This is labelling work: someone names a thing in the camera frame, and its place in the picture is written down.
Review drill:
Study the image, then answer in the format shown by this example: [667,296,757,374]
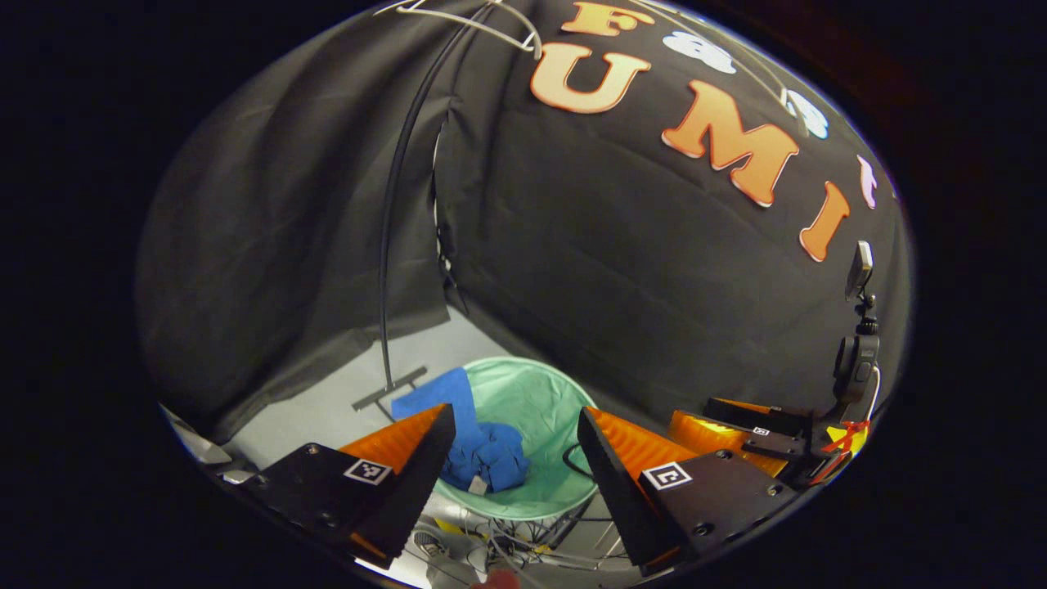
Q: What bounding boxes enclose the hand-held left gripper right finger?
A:
[577,407,798,576]

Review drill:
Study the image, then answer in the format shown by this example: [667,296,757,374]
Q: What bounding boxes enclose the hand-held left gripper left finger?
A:
[245,403,457,568]

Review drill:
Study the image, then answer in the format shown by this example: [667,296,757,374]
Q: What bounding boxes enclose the green mesh laundry hamper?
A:
[409,357,622,565]

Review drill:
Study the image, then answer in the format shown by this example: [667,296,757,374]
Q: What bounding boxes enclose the black backdrop cloth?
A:
[137,0,492,444]
[432,0,913,430]

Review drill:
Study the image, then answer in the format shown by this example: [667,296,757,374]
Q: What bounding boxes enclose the blue corduroy jacket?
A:
[391,366,531,494]

